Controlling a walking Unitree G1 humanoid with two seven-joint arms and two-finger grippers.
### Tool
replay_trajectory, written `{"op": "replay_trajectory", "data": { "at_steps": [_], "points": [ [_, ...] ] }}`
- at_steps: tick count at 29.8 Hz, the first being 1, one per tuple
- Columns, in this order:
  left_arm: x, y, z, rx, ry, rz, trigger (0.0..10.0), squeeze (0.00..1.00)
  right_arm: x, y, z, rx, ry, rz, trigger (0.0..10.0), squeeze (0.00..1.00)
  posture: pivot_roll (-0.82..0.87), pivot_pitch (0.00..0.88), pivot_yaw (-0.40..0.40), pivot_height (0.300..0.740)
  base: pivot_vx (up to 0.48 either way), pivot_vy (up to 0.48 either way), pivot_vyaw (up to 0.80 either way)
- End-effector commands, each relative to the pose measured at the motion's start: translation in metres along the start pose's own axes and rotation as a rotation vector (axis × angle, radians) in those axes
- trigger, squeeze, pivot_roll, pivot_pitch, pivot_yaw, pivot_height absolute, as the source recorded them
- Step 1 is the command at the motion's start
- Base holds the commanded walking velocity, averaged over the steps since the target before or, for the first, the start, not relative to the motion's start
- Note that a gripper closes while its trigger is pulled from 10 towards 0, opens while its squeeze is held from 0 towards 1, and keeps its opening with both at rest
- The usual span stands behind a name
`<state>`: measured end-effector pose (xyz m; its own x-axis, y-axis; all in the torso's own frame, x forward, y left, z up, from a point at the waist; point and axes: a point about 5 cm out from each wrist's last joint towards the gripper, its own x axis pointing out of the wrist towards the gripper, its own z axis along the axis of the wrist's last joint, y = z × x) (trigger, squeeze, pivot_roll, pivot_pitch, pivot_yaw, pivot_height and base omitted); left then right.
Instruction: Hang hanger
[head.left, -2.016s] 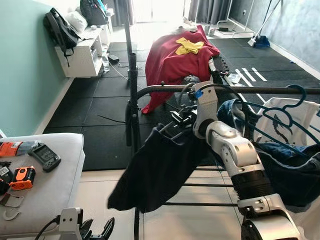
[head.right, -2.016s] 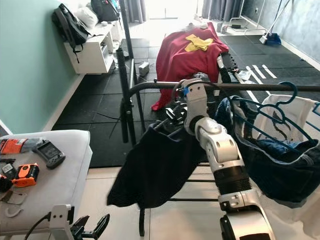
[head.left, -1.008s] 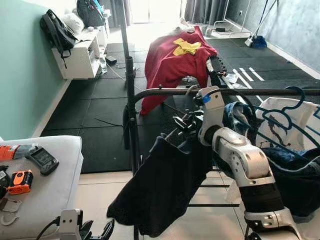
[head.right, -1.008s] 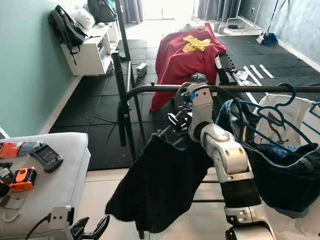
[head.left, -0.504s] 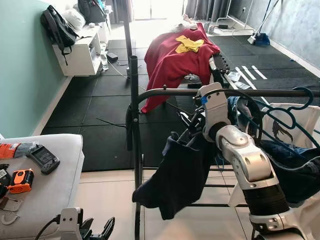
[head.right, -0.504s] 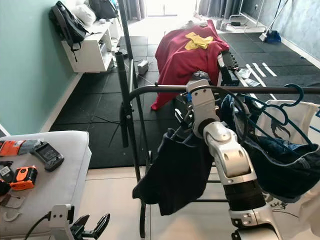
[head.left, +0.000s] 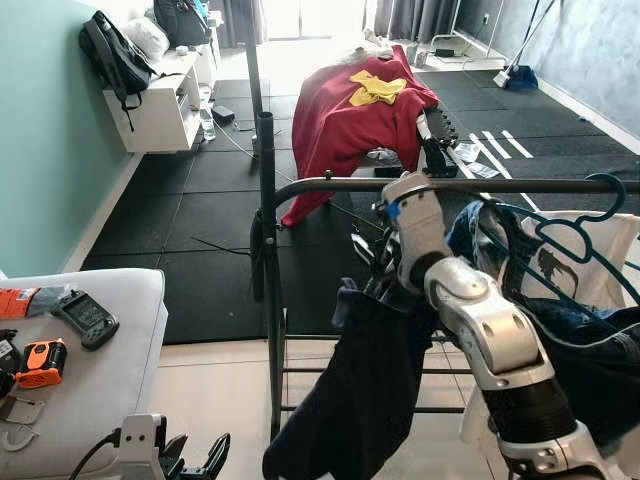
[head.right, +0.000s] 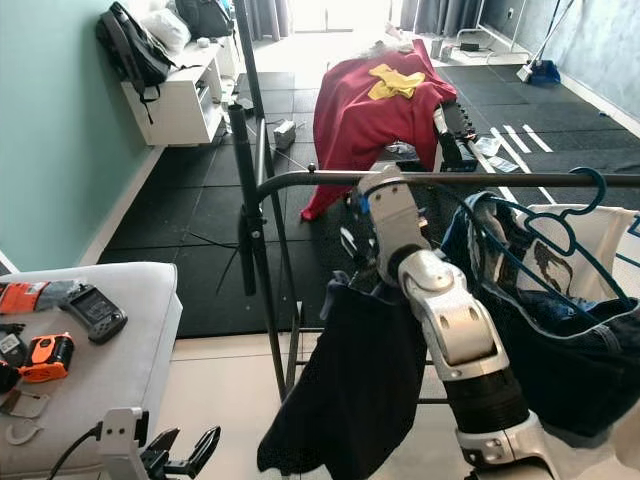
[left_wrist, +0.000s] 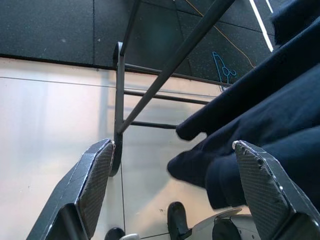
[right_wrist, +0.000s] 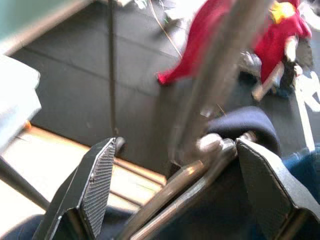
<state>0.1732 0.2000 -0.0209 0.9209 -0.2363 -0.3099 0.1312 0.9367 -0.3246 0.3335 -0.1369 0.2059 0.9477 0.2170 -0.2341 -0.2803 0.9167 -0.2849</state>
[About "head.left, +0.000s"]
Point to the dark blue denim shorts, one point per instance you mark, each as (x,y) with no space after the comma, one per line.
(350,400)

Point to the black handheld meter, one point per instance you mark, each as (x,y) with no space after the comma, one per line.
(88,318)

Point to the black backpack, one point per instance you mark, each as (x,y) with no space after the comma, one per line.
(112,55)

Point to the red shirt with yellow print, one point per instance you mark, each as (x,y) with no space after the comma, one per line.
(340,130)

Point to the small black device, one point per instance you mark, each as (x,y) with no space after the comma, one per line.
(8,352)

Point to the blue plastic hanger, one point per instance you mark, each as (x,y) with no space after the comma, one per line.
(520,250)
(588,224)

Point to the small grey floor box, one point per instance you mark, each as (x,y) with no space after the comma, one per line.
(222,115)

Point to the black bag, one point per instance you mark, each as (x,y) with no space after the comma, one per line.
(182,20)

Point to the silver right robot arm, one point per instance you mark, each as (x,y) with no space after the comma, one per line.
(490,330)

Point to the black metal clothes rack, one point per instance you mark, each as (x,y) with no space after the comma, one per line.
(266,220)

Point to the orange black tape measure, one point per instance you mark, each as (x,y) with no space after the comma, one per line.
(42,362)

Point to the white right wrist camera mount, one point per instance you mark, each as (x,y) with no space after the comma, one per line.
(418,220)

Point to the orange grey hand tool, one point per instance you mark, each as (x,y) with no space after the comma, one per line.
(15,302)

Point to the grey curtain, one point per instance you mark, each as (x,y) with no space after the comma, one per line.
(240,20)
(410,15)

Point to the white shelf unit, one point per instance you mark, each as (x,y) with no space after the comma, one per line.
(160,115)

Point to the white crumpled plastic bag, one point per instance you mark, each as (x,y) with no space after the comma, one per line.
(365,50)

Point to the white printed t-shirt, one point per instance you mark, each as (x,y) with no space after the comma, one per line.
(610,250)

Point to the black mechanical device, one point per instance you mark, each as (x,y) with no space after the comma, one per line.
(440,150)

